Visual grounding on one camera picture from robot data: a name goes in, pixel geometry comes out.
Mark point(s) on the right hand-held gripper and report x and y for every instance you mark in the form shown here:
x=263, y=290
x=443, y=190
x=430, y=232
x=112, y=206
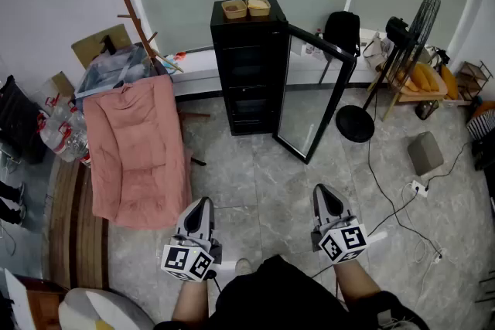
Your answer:
x=344, y=241

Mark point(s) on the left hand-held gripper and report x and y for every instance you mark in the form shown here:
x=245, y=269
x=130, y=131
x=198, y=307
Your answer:
x=185, y=260

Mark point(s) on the black cabinet with glass door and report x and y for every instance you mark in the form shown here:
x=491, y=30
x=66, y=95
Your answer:
x=247, y=62

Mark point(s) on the tan tray with yellow bread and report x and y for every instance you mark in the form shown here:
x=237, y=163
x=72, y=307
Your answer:
x=258, y=7

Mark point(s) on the tan tray with red food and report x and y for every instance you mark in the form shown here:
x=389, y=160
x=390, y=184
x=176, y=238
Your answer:
x=234, y=9

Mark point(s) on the person's right forearm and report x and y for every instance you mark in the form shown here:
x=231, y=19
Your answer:
x=356, y=282

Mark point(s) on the person's left forearm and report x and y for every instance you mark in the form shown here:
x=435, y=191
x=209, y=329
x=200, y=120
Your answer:
x=189, y=301

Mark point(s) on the person's white shoe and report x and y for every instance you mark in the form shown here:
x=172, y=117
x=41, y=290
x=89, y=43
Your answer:
x=243, y=267

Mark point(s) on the black standing fan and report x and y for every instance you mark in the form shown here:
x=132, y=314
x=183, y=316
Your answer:
x=355, y=123

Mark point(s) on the white power strip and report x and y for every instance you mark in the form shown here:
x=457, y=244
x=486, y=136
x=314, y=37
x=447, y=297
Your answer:
x=417, y=188

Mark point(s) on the pink quilted cushion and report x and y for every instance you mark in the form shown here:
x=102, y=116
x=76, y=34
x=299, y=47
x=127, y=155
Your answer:
x=135, y=147

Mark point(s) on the person's black clothing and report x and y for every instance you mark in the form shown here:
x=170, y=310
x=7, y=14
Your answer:
x=278, y=301

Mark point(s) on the grey box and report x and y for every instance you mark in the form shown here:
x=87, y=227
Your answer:
x=425, y=154

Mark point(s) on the white charger plug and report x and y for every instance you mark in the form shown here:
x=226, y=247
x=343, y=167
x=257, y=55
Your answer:
x=437, y=256

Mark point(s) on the brown wooden board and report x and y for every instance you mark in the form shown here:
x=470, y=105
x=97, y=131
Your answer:
x=77, y=228

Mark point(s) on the white grey yellow cushion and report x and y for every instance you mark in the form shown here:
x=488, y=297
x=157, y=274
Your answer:
x=100, y=311

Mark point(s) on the light wooden chair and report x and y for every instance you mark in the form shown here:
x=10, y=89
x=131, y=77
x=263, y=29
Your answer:
x=410, y=94

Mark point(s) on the small clear plastic bottle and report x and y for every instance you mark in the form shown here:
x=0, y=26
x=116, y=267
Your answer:
x=308, y=49
x=318, y=38

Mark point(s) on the pack of water bottles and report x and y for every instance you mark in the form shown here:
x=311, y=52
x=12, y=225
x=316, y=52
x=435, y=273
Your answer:
x=63, y=131

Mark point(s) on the yellow ribbed cushion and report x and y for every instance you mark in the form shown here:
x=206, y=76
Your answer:
x=449, y=83
x=424, y=77

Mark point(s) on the blue plastic item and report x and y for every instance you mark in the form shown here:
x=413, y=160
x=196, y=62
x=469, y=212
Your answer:
x=170, y=63

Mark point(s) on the dark grey hanging cloth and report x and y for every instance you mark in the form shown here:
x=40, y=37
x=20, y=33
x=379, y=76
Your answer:
x=158, y=63

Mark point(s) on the white tote bag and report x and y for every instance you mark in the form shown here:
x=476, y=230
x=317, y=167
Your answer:
x=377, y=50

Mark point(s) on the orange plastic item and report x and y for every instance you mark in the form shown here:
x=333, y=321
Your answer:
x=180, y=56

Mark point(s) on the black white striped cloth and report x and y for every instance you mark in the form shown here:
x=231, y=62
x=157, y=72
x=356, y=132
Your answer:
x=481, y=125

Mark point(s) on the clear glass tank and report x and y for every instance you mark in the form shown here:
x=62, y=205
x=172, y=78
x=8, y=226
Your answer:
x=112, y=69

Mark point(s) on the black backpack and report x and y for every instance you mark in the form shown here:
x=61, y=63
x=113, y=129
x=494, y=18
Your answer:
x=342, y=31

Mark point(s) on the small wooden rack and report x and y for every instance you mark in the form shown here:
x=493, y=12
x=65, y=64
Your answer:
x=473, y=79

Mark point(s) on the black bag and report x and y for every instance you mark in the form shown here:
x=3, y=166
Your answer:
x=19, y=120

